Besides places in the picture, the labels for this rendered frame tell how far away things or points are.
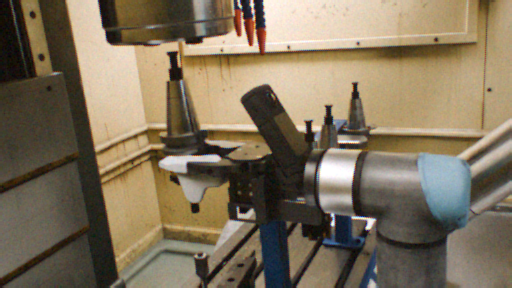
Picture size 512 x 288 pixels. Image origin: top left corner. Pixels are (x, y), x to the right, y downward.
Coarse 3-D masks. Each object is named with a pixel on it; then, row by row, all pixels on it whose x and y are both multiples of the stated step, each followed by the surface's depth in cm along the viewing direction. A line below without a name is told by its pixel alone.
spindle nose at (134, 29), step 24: (120, 0) 54; (144, 0) 53; (168, 0) 53; (192, 0) 54; (216, 0) 56; (120, 24) 55; (144, 24) 54; (168, 24) 54; (192, 24) 55; (216, 24) 57
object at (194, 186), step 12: (168, 156) 64; (192, 156) 63; (204, 156) 63; (216, 156) 62; (168, 168) 63; (180, 168) 62; (180, 180) 63; (192, 180) 63; (204, 180) 62; (216, 180) 62; (192, 192) 63; (204, 192) 63
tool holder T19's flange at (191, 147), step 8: (160, 136) 64; (168, 136) 64; (176, 136) 63; (184, 136) 63; (192, 136) 63; (200, 136) 64; (168, 144) 64; (176, 144) 63; (184, 144) 63; (192, 144) 64; (200, 144) 65; (208, 144) 66; (168, 152) 64; (176, 152) 63; (184, 152) 63; (192, 152) 64; (200, 152) 64
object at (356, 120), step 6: (354, 102) 111; (360, 102) 111; (348, 108) 112; (354, 108) 111; (360, 108) 111; (348, 114) 112; (354, 114) 111; (360, 114) 111; (348, 120) 113; (354, 120) 111; (360, 120) 111; (348, 126) 113; (354, 126) 112; (360, 126) 112
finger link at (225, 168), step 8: (224, 160) 60; (192, 168) 61; (200, 168) 60; (208, 168) 59; (216, 168) 59; (224, 168) 59; (232, 168) 59; (240, 168) 59; (216, 176) 59; (224, 176) 59; (232, 176) 59
